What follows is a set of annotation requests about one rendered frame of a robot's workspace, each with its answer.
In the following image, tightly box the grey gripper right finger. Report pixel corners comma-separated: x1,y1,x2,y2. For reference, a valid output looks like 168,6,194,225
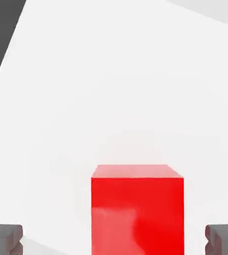
205,224,228,255

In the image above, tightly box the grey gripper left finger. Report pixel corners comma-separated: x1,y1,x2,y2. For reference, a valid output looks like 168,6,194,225
0,221,24,255

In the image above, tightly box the small red cube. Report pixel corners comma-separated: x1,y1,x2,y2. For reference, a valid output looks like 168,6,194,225
91,164,185,255

